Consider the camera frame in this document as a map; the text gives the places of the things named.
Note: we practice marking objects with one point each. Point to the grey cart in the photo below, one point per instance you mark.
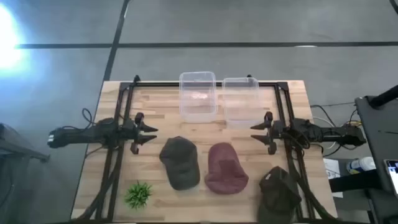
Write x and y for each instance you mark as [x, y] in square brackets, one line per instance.
[18, 161]

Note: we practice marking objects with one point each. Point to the dark grey side desk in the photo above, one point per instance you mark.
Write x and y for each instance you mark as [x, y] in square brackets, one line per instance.
[379, 130]

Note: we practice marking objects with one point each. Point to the black aluminium table frame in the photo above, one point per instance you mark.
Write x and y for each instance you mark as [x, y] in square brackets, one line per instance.
[205, 84]

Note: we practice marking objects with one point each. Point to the small green artificial plant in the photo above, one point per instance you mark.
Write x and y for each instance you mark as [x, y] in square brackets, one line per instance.
[137, 195]

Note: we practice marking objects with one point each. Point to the black cap with white tag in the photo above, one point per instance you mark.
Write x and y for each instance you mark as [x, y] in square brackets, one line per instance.
[278, 196]

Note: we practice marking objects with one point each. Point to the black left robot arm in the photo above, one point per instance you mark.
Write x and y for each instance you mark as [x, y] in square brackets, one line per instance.
[81, 134]

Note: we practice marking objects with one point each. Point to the black bar under desk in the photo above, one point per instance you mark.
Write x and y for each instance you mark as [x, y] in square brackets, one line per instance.
[354, 182]

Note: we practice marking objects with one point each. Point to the dark olive baseball cap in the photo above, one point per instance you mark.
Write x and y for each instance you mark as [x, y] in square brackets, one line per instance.
[181, 163]

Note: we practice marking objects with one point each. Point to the white paper sheet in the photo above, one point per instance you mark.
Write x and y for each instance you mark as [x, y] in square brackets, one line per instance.
[333, 171]

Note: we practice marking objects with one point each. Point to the maroon baseball cap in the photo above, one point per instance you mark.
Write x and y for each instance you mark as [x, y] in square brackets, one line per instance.
[225, 169]

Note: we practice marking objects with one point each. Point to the clear plastic bin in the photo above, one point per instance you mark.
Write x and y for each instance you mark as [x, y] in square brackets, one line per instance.
[241, 102]
[198, 97]

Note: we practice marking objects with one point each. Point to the tablet with lit screen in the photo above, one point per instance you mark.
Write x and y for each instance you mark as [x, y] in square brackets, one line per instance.
[392, 175]

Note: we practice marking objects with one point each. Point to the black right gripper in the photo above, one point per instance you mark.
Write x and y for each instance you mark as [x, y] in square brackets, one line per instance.
[275, 132]

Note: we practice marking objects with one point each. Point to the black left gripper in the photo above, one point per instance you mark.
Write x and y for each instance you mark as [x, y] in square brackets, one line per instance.
[130, 132]

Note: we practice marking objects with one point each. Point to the white plastic bottle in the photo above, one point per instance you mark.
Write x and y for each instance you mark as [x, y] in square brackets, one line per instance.
[360, 165]

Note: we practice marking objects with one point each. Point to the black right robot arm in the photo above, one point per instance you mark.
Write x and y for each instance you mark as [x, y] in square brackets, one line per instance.
[326, 134]

